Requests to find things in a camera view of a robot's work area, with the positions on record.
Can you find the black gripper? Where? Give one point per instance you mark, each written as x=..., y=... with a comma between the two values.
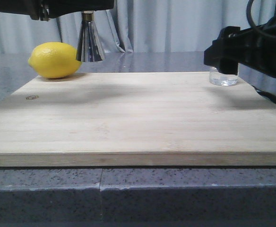
x=48, y=9
x=258, y=52

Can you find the small glass beaker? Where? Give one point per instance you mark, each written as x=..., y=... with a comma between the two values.
x=220, y=79

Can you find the steel double jigger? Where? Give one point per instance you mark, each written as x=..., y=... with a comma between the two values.
x=89, y=47

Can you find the yellow lemon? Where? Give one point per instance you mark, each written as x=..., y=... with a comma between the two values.
x=54, y=60

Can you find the grey curtain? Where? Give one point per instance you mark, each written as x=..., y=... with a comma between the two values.
x=132, y=26

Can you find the wooden cutting board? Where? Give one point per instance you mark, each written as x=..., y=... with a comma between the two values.
x=136, y=119

